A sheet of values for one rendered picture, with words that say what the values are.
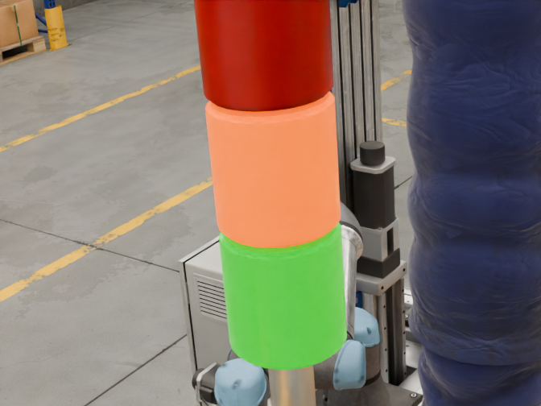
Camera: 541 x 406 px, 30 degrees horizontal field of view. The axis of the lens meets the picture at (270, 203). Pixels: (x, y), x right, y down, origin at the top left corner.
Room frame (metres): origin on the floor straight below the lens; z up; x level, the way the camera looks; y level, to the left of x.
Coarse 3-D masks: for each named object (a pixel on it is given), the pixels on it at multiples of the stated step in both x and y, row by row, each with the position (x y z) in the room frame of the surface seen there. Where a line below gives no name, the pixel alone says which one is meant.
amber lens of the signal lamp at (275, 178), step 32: (224, 128) 0.35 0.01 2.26; (256, 128) 0.35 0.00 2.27; (288, 128) 0.35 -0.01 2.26; (320, 128) 0.35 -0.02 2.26; (224, 160) 0.36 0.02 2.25; (256, 160) 0.35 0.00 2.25; (288, 160) 0.35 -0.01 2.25; (320, 160) 0.35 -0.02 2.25; (224, 192) 0.36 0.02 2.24; (256, 192) 0.35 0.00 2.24; (288, 192) 0.35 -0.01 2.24; (320, 192) 0.35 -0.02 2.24; (224, 224) 0.36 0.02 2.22; (256, 224) 0.35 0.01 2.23; (288, 224) 0.35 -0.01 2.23; (320, 224) 0.35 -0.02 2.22
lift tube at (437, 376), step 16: (416, 48) 1.28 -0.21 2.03; (448, 48) 1.23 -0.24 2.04; (464, 48) 1.22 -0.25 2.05; (448, 160) 1.23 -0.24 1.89; (432, 352) 1.26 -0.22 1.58; (432, 368) 1.26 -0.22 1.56; (448, 368) 1.23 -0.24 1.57; (464, 368) 1.22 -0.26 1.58; (480, 368) 1.21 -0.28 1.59; (496, 368) 1.20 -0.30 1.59; (512, 368) 1.20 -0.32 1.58; (528, 368) 1.21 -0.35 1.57; (432, 384) 1.27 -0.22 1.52; (448, 384) 1.23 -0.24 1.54; (464, 384) 1.21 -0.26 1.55; (480, 384) 1.21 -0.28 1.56; (496, 384) 1.20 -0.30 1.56; (512, 384) 1.21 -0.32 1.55; (528, 384) 1.21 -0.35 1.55; (432, 400) 1.26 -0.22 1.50; (448, 400) 1.24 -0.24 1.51; (464, 400) 1.22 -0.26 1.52; (480, 400) 1.21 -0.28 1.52; (496, 400) 1.21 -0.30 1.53; (512, 400) 1.20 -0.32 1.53; (528, 400) 1.20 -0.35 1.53
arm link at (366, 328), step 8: (360, 312) 1.95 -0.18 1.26; (360, 320) 1.91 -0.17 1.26; (368, 320) 1.92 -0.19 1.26; (376, 320) 1.93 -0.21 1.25; (360, 328) 1.88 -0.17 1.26; (368, 328) 1.89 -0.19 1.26; (376, 328) 1.90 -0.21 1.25; (360, 336) 1.87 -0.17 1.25; (368, 336) 1.88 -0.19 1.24; (376, 336) 1.89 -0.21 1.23; (368, 344) 1.87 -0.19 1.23; (376, 344) 1.89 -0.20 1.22; (368, 352) 1.87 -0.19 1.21; (376, 352) 1.89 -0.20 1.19; (368, 360) 1.87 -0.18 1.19; (376, 360) 1.89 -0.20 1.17; (368, 368) 1.87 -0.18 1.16; (376, 368) 1.89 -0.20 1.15; (368, 376) 1.87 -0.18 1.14
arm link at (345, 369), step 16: (352, 224) 1.67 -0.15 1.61; (352, 240) 1.64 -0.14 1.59; (352, 256) 1.60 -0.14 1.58; (352, 272) 1.55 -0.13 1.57; (352, 288) 1.51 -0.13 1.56; (352, 304) 1.47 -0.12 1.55; (352, 320) 1.44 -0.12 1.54; (352, 336) 1.40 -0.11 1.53; (352, 352) 1.34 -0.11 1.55; (320, 368) 1.33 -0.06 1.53; (336, 368) 1.32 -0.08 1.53; (352, 368) 1.32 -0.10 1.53; (320, 384) 1.33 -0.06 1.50; (336, 384) 1.32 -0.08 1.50; (352, 384) 1.32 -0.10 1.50
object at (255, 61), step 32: (224, 0) 0.35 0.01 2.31; (256, 0) 0.35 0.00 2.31; (288, 0) 0.35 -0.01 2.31; (320, 0) 0.36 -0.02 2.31; (224, 32) 0.35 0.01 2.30; (256, 32) 0.35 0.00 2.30; (288, 32) 0.35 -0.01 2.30; (320, 32) 0.36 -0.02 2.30; (224, 64) 0.35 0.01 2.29; (256, 64) 0.35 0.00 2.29; (288, 64) 0.35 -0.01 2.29; (320, 64) 0.36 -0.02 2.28; (224, 96) 0.35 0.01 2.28; (256, 96) 0.35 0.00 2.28; (288, 96) 0.35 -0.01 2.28; (320, 96) 0.35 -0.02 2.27
